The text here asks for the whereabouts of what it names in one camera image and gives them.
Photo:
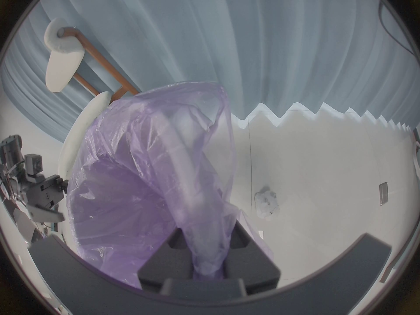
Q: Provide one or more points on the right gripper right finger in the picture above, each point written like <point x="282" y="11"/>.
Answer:
<point x="252" y="267"/>

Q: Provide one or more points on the crumpled white paper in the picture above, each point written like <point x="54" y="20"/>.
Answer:
<point x="267" y="203"/>

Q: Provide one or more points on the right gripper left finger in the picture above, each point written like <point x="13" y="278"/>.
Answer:
<point x="164" y="267"/>

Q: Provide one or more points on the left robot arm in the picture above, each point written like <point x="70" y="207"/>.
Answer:
<point x="11" y="148"/>

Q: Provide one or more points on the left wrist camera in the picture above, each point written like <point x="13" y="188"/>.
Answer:
<point x="34" y="164"/>

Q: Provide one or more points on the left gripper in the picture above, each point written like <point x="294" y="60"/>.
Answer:
<point x="41" y="192"/>

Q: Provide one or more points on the purple plastic bag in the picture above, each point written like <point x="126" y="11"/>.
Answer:
<point x="131" y="176"/>

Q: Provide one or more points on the blue-grey curtain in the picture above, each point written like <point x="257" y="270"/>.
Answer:
<point x="229" y="44"/>

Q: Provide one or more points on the white cushioned wooden chair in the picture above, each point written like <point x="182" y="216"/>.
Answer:
<point x="62" y="64"/>

